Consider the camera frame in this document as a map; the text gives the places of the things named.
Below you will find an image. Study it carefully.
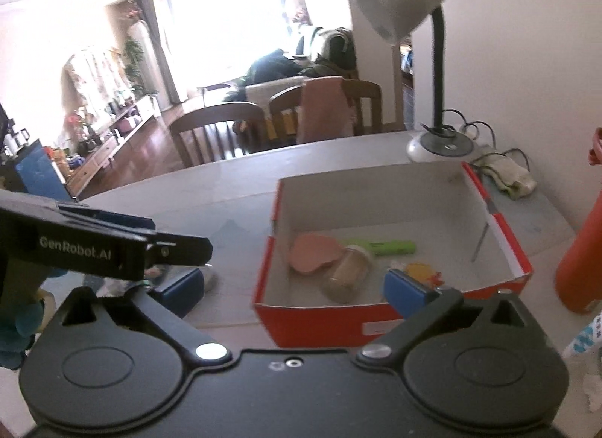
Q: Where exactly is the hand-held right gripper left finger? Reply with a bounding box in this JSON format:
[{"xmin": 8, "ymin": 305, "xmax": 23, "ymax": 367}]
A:
[{"xmin": 56, "ymin": 269, "xmax": 232, "ymax": 363}]

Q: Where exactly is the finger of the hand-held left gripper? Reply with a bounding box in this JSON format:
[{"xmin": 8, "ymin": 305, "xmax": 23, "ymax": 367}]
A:
[
  {"xmin": 59, "ymin": 202, "xmax": 157, "ymax": 234},
  {"xmin": 142, "ymin": 232, "xmax": 214, "ymax": 280}
]

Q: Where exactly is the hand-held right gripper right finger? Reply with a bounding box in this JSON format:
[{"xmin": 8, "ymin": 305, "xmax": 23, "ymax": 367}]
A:
[{"xmin": 355, "ymin": 269, "xmax": 549, "ymax": 366}]

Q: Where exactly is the orange toy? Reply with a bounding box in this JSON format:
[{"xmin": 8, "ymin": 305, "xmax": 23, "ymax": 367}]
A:
[{"xmin": 405, "ymin": 262, "xmax": 445, "ymax": 289}]

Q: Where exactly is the green highlighter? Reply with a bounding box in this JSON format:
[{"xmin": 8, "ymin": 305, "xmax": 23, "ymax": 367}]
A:
[{"xmin": 348, "ymin": 239, "xmax": 417, "ymax": 258}]

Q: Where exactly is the small clear jar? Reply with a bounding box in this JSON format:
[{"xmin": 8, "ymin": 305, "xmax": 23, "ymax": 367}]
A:
[{"xmin": 320, "ymin": 245, "xmax": 375, "ymax": 305}]

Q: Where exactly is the red cardboard box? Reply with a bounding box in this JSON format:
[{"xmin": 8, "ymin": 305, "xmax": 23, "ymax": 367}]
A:
[{"xmin": 252, "ymin": 161, "xmax": 535, "ymax": 349}]

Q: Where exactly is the pink heart-shaped case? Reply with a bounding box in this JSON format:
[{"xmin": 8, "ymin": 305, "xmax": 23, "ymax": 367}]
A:
[{"xmin": 289, "ymin": 233, "xmax": 344, "ymax": 275}]

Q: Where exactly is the person's left hand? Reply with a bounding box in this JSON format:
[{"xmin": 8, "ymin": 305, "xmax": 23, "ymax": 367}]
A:
[{"xmin": 0, "ymin": 289, "xmax": 48, "ymax": 370}]

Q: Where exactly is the wooden television cabinet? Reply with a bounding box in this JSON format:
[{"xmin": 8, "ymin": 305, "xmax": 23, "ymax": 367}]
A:
[{"xmin": 55, "ymin": 94, "xmax": 159, "ymax": 200}]

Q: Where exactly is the printed table mat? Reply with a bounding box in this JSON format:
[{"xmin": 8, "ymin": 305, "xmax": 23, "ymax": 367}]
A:
[{"xmin": 85, "ymin": 130, "xmax": 577, "ymax": 327}]

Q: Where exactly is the blue front cabinet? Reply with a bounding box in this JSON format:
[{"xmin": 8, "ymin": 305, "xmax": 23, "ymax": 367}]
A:
[{"xmin": 0, "ymin": 139, "xmax": 72, "ymax": 204}]

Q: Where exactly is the black coffee machine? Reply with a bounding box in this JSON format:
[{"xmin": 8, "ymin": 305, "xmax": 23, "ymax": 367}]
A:
[{"xmin": 0, "ymin": 103, "xmax": 32, "ymax": 157}]

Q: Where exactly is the wooden dining chair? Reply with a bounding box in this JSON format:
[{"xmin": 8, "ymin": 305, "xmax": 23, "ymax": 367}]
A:
[
  {"xmin": 169, "ymin": 101, "xmax": 269, "ymax": 169},
  {"xmin": 268, "ymin": 78, "xmax": 383, "ymax": 145}
]

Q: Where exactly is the cloth-covered television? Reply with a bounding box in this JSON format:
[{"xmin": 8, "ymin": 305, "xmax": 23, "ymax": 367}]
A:
[{"xmin": 65, "ymin": 45, "xmax": 129, "ymax": 115}]

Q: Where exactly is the white cloth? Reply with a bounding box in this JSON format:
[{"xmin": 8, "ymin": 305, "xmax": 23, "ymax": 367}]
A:
[{"xmin": 472, "ymin": 147, "xmax": 538, "ymax": 200}]

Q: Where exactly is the green potted plant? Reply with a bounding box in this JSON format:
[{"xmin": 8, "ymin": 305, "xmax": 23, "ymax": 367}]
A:
[{"xmin": 123, "ymin": 38, "xmax": 147, "ymax": 98}]

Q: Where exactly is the white standing air conditioner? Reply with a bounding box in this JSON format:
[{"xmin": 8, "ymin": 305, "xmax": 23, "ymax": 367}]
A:
[{"xmin": 129, "ymin": 19, "xmax": 163, "ymax": 112}]

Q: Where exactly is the red bottle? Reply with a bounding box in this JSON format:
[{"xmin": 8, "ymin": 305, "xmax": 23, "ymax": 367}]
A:
[{"xmin": 554, "ymin": 126, "xmax": 602, "ymax": 315}]

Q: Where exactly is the white blue patterned packet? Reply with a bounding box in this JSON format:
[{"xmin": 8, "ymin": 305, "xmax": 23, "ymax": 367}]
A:
[{"xmin": 561, "ymin": 310, "xmax": 602, "ymax": 360}]

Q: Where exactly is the pink cloth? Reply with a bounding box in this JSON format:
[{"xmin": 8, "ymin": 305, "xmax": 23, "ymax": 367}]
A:
[{"xmin": 296, "ymin": 75, "xmax": 355, "ymax": 145}]

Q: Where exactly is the sofa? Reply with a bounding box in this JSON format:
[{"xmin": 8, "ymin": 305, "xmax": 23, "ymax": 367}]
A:
[{"xmin": 223, "ymin": 26, "xmax": 359, "ymax": 106}]

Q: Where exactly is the white desk lamp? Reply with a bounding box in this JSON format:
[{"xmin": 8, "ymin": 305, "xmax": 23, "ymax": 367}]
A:
[{"xmin": 345, "ymin": 0, "xmax": 476, "ymax": 164}]

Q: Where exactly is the black lamp cable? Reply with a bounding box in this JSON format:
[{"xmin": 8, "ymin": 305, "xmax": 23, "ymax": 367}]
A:
[{"xmin": 437, "ymin": 109, "xmax": 533, "ymax": 172}]

